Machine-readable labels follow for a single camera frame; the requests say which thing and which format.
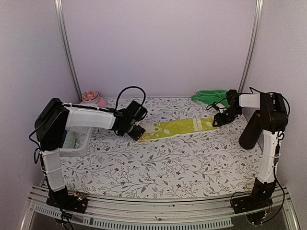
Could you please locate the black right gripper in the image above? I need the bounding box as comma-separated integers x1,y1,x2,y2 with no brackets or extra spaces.
214,106,242,126

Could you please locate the yellow-green crocodile towel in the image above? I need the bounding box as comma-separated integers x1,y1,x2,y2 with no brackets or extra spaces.
138,117,217,141

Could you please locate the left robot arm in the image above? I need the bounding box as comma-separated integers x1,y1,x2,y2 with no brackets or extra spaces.
31,98,148,208

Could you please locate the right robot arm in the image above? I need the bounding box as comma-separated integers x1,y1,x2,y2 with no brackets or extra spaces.
213,90,290,209

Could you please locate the green microfiber towel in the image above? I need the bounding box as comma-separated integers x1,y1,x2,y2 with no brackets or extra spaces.
191,90,230,108

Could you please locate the pink plate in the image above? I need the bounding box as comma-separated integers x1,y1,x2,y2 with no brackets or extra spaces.
80,96,106,108

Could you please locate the dark brown cylinder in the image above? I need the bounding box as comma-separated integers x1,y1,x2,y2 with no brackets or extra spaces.
239,110,262,150

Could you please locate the floral patterned table mat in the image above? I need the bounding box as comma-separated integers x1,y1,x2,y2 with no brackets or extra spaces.
49,96,267,199

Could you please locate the white plastic basket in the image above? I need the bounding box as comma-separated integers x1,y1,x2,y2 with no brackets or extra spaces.
60,127,92,157

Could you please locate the light green rolled towel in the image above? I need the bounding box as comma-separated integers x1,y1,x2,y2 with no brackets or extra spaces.
62,130,80,149

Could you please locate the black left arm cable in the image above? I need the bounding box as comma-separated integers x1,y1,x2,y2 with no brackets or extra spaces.
115,86,146,113

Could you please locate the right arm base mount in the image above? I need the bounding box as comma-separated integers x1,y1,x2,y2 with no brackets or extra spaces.
230,192,273,214

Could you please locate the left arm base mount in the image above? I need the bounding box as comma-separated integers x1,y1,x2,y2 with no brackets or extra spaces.
46,177,88,214

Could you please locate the aluminium front rail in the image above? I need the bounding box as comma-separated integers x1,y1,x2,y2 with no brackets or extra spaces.
21,186,300,230

